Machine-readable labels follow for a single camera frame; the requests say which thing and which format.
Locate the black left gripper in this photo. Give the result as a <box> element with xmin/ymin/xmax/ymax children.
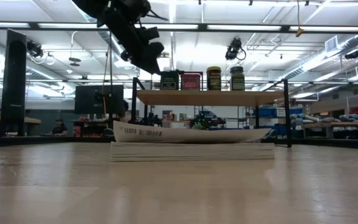
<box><xmin>96</xmin><ymin>0</ymin><xmax>165</xmax><ymax>75</ymax></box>

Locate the black column on white base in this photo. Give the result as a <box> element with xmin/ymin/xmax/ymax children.
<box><xmin>0</xmin><ymin>29</ymin><xmax>28</xmax><ymax>138</ymax></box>

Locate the silver ceiling air duct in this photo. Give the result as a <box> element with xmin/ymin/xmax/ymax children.
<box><xmin>278</xmin><ymin>32</ymin><xmax>358</xmax><ymax>82</ymax></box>

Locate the black overhead camera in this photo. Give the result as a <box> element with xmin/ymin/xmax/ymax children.
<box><xmin>224</xmin><ymin>37</ymin><xmax>247</xmax><ymax>62</ymax></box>

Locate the red spice tin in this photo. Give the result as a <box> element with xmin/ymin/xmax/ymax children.
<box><xmin>180</xmin><ymin>73</ymin><xmax>201</xmax><ymax>91</ymax></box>

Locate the green-lid spice jar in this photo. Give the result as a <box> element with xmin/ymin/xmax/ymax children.
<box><xmin>229</xmin><ymin>65</ymin><xmax>246</xmax><ymax>91</ymax></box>

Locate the black beam with LED strips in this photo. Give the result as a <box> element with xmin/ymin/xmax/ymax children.
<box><xmin>0</xmin><ymin>21</ymin><xmax>358</xmax><ymax>34</ymax></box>

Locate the wooden shelf with black legs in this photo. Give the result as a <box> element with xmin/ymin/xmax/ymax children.
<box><xmin>131</xmin><ymin>77</ymin><xmax>293</xmax><ymax>149</ymax></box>

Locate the black ceiling camera white cable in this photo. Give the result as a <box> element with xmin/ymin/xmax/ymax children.
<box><xmin>26</xmin><ymin>41</ymin><xmax>56</xmax><ymax>66</ymax></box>

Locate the black spice tin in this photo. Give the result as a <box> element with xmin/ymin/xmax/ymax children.
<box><xmin>160</xmin><ymin>70</ymin><xmax>180</xmax><ymax>91</ymax></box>

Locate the black aluminium table frame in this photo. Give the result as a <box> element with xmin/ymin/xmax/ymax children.
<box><xmin>0</xmin><ymin>135</ymin><xmax>358</xmax><ymax>151</ymax></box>

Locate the thin stand with round base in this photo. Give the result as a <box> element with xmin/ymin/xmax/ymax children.
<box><xmin>102</xmin><ymin>24</ymin><xmax>116</xmax><ymax>138</ymax></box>

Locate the person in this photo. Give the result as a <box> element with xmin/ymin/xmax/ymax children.
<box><xmin>119</xmin><ymin>99</ymin><xmax>131</xmax><ymax>123</ymax></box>
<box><xmin>46</xmin><ymin>118</ymin><xmax>69</xmax><ymax>137</ymax></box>

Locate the wooden-top workbench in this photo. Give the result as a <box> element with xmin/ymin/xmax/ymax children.
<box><xmin>303</xmin><ymin>121</ymin><xmax>358</xmax><ymax>140</ymax></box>
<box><xmin>0</xmin><ymin>111</ymin><xmax>42</xmax><ymax>138</ymax></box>

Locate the yellow hanging cord with tag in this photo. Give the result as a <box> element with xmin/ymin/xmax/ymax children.
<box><xmin>295</xmin><ymin>0</ymin><xmax>306</xmax><ymax>38</ymax></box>

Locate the blue storage bin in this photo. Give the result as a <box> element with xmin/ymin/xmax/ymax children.
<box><xmin>272</xmin><ymin>123</ymin><xmax>293</xmax><ymax>138</ymax></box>
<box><xmin>257</xmin><ymin>106</ymin><xmax>305</xmax><ymax>119</ymax></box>

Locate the yellow-lid spice jar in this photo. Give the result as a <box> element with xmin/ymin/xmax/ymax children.
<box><xmin>206</xmin><ymin>65</ymin><xmax>223</xmax><ymax>91</ymax></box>

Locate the black monitor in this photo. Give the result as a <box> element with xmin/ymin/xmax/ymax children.
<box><xmin>74</xmin><ymin>84</ymin><xmax>125</xmax><ymax>115</ymax></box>

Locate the green and black machine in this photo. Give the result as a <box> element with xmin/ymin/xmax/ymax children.
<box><xmin>190</xmin><ymin>110</ymin><xmax>227</xmax><ymax>130</ymax></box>

